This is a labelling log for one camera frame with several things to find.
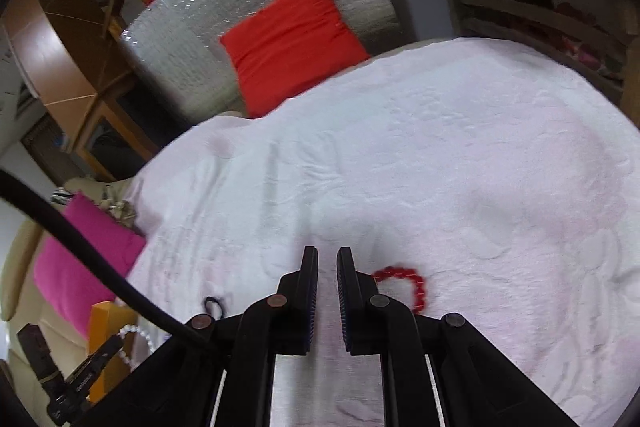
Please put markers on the red pillow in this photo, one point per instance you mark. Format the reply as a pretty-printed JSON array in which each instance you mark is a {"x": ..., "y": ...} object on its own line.
[{"x": 290, "y": 37}]

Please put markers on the leaf patterned cushion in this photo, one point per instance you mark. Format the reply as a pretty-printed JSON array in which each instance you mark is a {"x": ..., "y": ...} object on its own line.
[{"x": 120, "y": 212}]

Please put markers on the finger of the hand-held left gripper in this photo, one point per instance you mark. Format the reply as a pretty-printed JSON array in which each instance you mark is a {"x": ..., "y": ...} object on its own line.
[{"x": 107, "y": 352}]

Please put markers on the light wooden glass-door cabinet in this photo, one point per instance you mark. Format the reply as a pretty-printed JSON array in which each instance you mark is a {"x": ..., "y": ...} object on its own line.
[{"x": 100, "y": 112}]

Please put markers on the white textured blanket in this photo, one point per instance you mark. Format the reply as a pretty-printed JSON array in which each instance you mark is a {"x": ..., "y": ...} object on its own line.
[{"x": 400, "y": 157}]

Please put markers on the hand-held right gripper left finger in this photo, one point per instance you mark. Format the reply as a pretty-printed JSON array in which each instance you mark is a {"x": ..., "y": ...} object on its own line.
[{"x": 306, "y": 307}]

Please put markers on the beige leather sofa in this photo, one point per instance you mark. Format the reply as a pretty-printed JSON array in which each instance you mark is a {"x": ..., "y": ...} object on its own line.
[{"x": 25, "y": 307}]

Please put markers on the brown wooden furniture panel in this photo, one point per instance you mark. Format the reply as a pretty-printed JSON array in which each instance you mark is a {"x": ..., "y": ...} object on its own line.
[{"x": 50, "y": 37}]

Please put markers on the orange cardboard box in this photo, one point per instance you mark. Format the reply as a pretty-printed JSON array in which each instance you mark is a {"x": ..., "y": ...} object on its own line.
[{"x": 105, "y": 322}]

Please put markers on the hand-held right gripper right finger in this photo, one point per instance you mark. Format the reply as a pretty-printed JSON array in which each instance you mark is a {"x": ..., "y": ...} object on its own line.
[{"x": 347, "y": 307}]

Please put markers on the silver foil sheet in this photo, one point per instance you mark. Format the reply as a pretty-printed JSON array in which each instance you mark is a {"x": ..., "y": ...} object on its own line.
[{"x": 200, "y": 32}]

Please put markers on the pink pillow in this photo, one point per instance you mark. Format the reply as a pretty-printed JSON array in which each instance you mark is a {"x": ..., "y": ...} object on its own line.
[{"x": 75, "y": 257}]

